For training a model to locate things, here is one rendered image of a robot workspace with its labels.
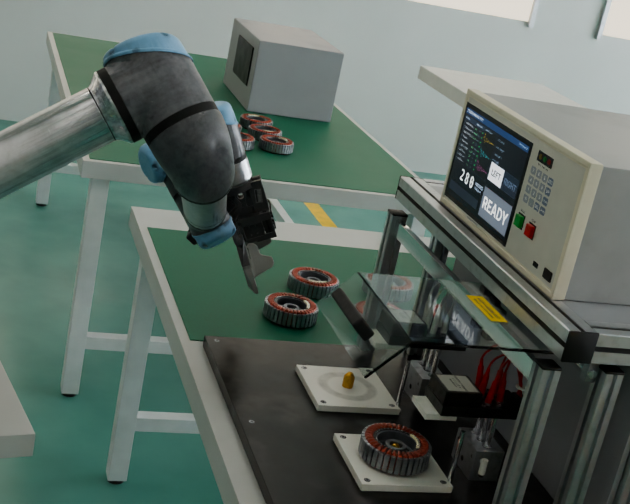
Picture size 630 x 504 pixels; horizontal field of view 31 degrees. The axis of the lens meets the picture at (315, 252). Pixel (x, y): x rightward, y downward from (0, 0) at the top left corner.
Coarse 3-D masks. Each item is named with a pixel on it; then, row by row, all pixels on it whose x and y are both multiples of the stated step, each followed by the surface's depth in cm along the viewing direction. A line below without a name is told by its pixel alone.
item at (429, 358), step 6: (426, 348) 195; (432, 348) 195; (438, 348) 196; (444, 348) 196; (450, 348) 196; (456, 348) 197; (462, 348) 197; (426, 354) 202; (432, 354) 199; (438, 354) 197; (426, 360) 202; (432, 360) 200; (438, 360) 198; (426, 366) 200; (432, 366) 198; (432, 372) 198
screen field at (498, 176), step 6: (492, 162) 181; (492, 168) 181; (498, 168) 179; (492, 174) 181; (498, 174) 179; (504, 174) 177; (492, 180) 180; (498, 180) 178; (504, 180) 177; (510, 180) 175; (516, 180) 173; (498, 186) 178; (504, 186) 176; (510, 186) 175; (516, 186) 173; (510, 192) 174
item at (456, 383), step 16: (432, 384) 175; (448, 384) 173; (464, 384) 174; (416, 400) 175; (432, 400) 174; (448, 400) 171; (464, 400) 172; (480, 400) 173; (432, 416) 171; (448, 416) 172; (464, 416) 172; (480, 416) 173; (496, 416) 174; (512, 416) 175; (480, 432) 179
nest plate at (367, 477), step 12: (336, 444) 179; (348, 444) 178; (348, 456) 174; (360, 456) 175; (360, 468) 171; (372, 468) 172; (432, 468) 176; (360, 480) 168; (372, 480) 169; (384, 480) 169; (396, 480) 170; (408, 480) 171; (420, 480) 172; (432, 480) 172; (444, 480) 173; (432, 492) 171; (444, 492) 172
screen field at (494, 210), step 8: (488, 192) 181; (488, 200) 181; (496, 200) 178; (480, 208) 184; (488, 208) 181; (496, 208) 178; (504, 208) 176; (480, 216) 183; (488, 216) 181; (496, 216) 178; (504, 216) 176; (496, 224) 178; (504, 224) 175; (504, 232) 175
